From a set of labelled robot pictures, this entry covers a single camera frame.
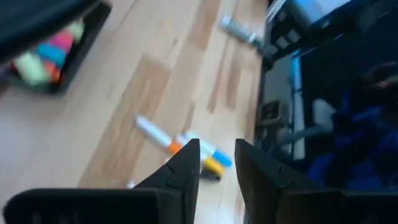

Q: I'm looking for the blue capped white marker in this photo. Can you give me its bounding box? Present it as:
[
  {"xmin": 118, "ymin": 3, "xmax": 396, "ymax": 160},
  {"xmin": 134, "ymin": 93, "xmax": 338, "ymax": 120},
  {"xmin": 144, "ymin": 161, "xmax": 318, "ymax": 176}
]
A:
[{"xmin": 176, "ymin": 132, "xmax": 233, "ymax": 168}]

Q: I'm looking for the orange highlighter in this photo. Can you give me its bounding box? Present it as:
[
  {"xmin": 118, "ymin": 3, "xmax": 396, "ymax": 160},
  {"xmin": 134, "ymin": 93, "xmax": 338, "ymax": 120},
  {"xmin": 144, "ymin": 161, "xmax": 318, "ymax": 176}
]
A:
[{"xmin": 43, "ymin": 60, "xmax": 62, "ymax": 83}]

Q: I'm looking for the pink highlighter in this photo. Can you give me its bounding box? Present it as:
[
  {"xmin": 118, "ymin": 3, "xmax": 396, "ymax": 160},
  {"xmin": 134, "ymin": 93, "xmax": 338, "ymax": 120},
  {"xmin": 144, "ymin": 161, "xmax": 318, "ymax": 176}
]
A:
[{"xmin": 49, "ymin": 29, "xmax": 75, "ymax": 52}]

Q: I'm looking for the black aluminium table frame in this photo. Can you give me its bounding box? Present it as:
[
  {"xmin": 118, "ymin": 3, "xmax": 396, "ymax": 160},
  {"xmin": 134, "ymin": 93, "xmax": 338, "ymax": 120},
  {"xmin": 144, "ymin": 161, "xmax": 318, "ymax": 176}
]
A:
[{"xmin": 254, "ymin": 0, "xmax": 398, "ymax": 72}]

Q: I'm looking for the black plastic basket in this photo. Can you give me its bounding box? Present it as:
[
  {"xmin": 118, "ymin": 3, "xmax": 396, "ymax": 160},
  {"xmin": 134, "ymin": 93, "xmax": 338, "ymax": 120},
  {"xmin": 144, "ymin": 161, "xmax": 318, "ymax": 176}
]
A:
[{"xmin": 0, "ymin": 0, "xmax": 113, "ymax": 96}]

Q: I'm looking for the dark green Expo marker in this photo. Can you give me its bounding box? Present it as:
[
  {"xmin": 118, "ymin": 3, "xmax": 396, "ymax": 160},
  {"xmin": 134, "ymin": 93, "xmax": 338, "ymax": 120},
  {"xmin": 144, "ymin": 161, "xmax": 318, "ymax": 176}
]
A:
[{"xmin": 219, "ymin": 14, "xmax": 265, "ymax": 48}]

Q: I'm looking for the person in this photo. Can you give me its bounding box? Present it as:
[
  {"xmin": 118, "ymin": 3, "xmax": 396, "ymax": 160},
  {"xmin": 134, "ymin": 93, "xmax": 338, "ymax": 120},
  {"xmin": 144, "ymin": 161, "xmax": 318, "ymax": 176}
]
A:
[{"xmin": 306, "ymin": 60, "xmax": 398, "ymax": 190}]

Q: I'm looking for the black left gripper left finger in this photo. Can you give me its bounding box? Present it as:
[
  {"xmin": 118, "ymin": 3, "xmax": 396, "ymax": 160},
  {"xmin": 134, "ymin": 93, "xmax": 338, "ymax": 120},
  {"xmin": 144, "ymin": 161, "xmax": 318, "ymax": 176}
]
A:
[{"xmin": 2, "ymin": 138, "xmax": 201, "ymax": 224}]

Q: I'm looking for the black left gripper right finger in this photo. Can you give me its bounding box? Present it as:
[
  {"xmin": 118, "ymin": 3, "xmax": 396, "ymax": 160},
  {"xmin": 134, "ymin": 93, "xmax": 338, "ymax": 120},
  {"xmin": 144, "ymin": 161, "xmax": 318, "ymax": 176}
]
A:
[{"xmin": 235, "ymin": 139, "xmax": 398, "ymax": 224}]

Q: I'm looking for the black capped white marker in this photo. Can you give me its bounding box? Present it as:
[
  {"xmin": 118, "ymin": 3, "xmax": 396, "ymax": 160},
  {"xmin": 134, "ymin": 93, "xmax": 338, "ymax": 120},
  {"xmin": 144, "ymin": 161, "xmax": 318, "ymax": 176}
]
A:
[{"xmin": 200, "ymin": 170, "xmax": 222, "ymax": 181}]

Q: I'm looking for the teal Sharpie highlighter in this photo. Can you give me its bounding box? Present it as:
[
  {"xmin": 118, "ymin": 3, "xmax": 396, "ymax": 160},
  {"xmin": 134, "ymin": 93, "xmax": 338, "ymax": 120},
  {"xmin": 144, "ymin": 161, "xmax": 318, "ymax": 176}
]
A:
[{"xmin": 34, "ymin": 43, "xmax": 68, "ymax": 68}]

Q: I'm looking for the yellow capped marker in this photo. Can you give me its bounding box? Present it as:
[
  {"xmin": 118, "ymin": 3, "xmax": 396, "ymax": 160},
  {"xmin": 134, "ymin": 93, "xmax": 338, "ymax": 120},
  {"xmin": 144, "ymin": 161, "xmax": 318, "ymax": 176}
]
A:
[{"xmin": 201, "ymin": 156, "xmax": 226, "ymax": 177}]

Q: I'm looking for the orange capped white marker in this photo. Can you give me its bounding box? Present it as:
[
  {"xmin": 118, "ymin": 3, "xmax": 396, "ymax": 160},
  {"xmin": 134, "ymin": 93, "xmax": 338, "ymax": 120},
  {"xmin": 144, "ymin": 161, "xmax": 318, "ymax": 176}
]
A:
[{"xmin": 135, "ymin": 114, "xmax": 185, "ymax": 156}]

